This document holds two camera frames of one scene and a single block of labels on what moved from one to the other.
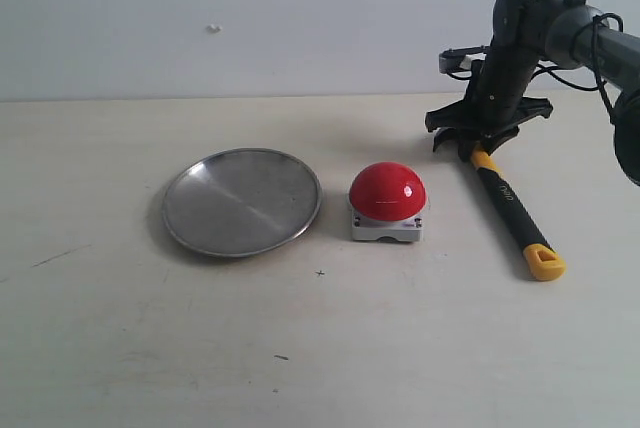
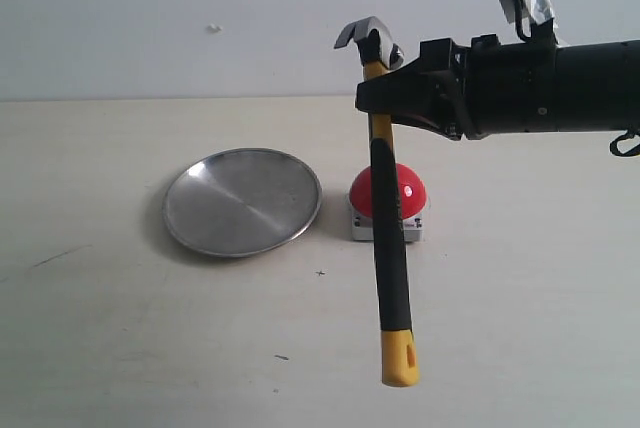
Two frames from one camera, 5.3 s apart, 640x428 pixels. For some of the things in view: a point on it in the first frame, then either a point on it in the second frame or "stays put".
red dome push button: x=387 y=201 stays put
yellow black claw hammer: x=540 y=258 to x=379 y=49
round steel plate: x=241 y=201 stays put
